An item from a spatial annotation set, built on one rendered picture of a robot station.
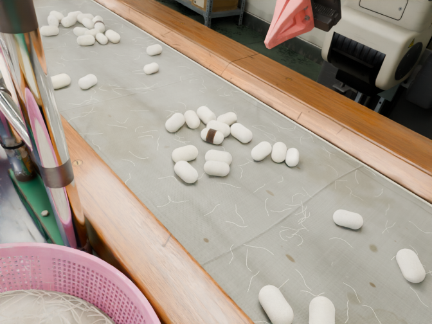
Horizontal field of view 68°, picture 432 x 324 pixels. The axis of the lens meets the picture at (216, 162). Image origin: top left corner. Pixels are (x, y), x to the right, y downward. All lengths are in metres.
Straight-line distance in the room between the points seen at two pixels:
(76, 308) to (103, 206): 0.09
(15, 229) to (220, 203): 0.25
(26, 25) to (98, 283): 0.21
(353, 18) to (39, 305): 0.91
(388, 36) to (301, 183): 0.58
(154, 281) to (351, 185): 0.29
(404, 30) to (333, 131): 0.48
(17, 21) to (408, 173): 0.46
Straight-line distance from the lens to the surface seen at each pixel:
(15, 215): 0.49
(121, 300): 0.31
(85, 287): 0.33
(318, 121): 0.54
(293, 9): 0.49
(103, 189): 0.36
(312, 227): 0.39
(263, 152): 0.44
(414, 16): 0.96
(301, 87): 0.61
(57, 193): 0.29
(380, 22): 0.98
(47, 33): 0.79
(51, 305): 0.33
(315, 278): 0.35
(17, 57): 0.22
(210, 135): 0.45
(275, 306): 0.30
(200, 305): 0.29
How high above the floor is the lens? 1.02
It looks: 41 degrees down
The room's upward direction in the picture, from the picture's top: 9 degrees clockwise
